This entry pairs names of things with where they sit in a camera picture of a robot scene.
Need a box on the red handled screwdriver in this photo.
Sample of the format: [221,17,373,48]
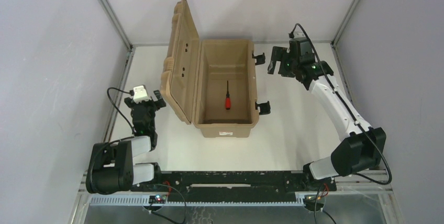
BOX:
[225,80,231,110]

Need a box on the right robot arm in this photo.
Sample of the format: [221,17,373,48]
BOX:
[268,37,386,180]

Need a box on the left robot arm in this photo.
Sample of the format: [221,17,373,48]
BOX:
[85,86,166,195]

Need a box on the black bin latch rear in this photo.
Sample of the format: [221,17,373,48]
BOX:
[252,52,266,65]

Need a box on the black bin latch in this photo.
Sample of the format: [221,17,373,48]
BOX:
[255,101,271,116]
[252,52,266,65]

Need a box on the tan plastic storage bin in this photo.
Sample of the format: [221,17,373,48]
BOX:
[160,0,260,138]

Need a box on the black bin latch front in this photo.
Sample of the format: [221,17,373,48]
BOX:
[255,101,271,116]

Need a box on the left controller board with leds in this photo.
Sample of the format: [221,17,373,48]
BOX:
[148,195,167,205]

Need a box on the black left camera cable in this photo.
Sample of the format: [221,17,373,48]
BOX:
[106,87,137,135]

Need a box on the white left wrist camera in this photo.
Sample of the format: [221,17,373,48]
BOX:
[132,85,152,104]

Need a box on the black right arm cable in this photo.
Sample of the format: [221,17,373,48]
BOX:
[288,23,393,186]

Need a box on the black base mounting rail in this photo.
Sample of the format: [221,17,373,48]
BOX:
[131,171,337,204]

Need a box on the right controller board with wires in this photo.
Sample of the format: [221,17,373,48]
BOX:
[303,195,325,212]

